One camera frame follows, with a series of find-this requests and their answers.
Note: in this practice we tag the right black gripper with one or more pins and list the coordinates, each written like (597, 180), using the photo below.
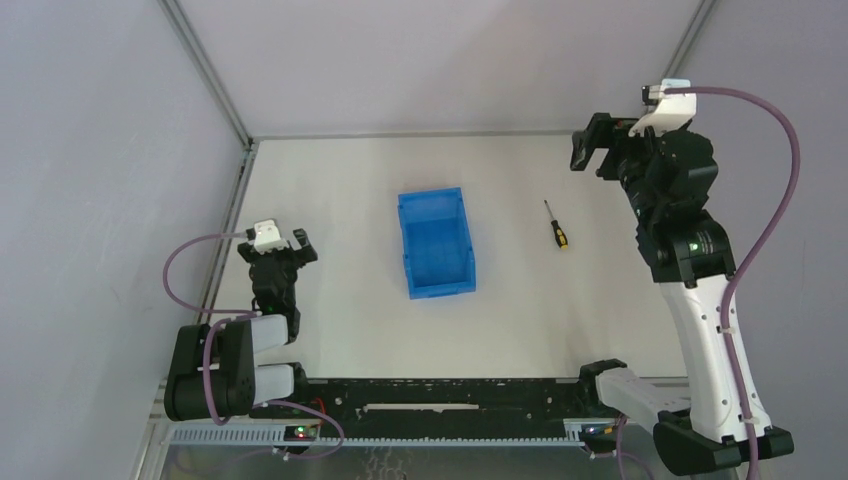
(611, 150)

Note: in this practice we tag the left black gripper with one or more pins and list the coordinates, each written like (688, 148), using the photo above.
(277, 256)

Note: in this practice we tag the black yellow screwdriver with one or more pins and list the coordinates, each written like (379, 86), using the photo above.
(560, 237)

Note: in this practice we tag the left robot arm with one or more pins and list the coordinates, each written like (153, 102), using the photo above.
(214, 372)

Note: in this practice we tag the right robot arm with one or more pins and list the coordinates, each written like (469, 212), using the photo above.
(722, 424)

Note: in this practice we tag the blue plastic bin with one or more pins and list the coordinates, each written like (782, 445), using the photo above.
(438, 254)

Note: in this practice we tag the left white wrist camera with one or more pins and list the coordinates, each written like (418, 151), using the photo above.
(265, 237)

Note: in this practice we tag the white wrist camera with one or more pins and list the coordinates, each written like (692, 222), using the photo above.
(666, 111)
(265, 237)

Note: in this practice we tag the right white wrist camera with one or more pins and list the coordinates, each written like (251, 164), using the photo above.
(666, 111)

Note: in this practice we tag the aluminium frame back rail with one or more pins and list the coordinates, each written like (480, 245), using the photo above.
(417, 134)

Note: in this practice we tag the aluminium frame rail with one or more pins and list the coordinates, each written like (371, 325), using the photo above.
(417, 134)
(676, 53)
(178, 17)

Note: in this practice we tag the aluminium frame right rail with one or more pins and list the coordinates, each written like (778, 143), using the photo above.
(676, 53)

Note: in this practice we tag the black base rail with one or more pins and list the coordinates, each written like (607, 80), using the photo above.
(454, 409)

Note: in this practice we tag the aluminium frame left rail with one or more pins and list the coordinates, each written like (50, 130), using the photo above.
(178, 17)

